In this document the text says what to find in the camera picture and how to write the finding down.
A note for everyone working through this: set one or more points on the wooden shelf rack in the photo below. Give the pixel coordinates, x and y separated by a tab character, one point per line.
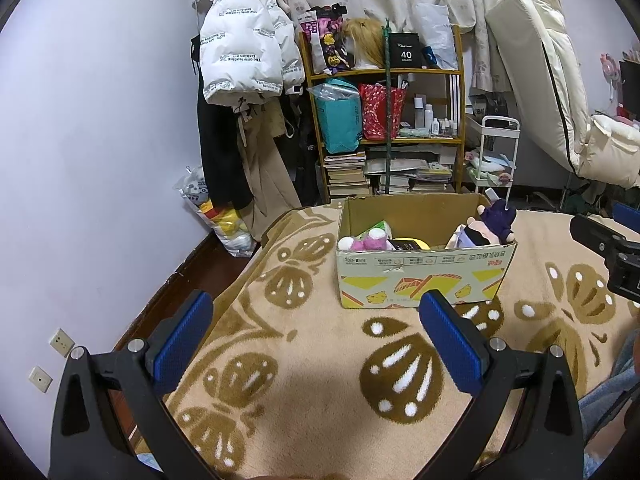
430	71

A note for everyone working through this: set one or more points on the cardboard box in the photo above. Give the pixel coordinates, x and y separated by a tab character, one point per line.
425	280

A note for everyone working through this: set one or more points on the teal paper bag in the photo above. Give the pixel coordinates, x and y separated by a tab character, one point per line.
340	120

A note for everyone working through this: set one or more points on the grey-haired navy plush doll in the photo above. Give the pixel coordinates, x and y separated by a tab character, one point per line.
497	220

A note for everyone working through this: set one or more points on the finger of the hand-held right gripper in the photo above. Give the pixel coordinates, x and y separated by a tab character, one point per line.
627	216
595	235

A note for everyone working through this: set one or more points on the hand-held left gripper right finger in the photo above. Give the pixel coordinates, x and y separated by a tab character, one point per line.
450	345

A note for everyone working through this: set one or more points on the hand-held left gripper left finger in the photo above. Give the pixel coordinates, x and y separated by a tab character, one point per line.
182	340

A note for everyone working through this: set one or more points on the red gift bag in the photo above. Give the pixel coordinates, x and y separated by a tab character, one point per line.
380	112

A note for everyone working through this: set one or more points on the white plastic bag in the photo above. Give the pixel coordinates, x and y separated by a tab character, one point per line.
437	35

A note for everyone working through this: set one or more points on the beige hanging trousers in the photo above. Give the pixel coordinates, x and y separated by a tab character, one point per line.
265	175

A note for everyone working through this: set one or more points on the blond wig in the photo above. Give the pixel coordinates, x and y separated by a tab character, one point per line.
365	40

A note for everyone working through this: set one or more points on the black pink printed bag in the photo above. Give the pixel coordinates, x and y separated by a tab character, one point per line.
325	40

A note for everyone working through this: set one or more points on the black tote bag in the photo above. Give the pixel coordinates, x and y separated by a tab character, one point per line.
305	160

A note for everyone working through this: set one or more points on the stack of old books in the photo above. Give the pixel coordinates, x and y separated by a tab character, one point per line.
345	175

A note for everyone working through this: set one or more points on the white puffer jacket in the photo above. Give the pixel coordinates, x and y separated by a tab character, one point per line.
240	50

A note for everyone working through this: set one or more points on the white trolley cart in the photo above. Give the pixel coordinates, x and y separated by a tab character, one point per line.
495	160

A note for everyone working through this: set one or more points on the pile of magazines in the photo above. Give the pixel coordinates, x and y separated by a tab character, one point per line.
410	170

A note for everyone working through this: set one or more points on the beige patterned blanket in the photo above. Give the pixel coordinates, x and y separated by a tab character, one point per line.
310	350

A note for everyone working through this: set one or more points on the black box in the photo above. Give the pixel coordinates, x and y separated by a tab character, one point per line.
405	50

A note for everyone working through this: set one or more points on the white folded mattress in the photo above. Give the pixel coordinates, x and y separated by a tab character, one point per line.
550	85

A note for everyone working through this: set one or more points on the pink plush toy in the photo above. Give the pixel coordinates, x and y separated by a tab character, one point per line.
370	241

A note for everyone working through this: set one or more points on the clear plastic bag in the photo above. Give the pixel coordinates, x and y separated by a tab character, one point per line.
335	91

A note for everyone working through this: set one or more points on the row of white cosmetic bottles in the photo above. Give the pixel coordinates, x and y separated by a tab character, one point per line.
435	122

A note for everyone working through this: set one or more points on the small pink fan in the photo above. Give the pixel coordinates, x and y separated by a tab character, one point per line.
610	67

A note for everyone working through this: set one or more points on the green pole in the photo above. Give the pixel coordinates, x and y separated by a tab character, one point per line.
387	125

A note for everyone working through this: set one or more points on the white wall outlet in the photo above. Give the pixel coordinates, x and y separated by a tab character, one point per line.
40	379
61	342

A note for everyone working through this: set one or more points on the person's jeans leg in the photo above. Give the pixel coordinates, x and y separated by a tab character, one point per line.
610	390

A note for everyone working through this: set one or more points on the plastic bag with yellow toys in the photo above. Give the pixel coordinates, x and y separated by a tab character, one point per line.
220	220

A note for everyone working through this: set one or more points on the black hanging garment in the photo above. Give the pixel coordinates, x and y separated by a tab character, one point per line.
220	160

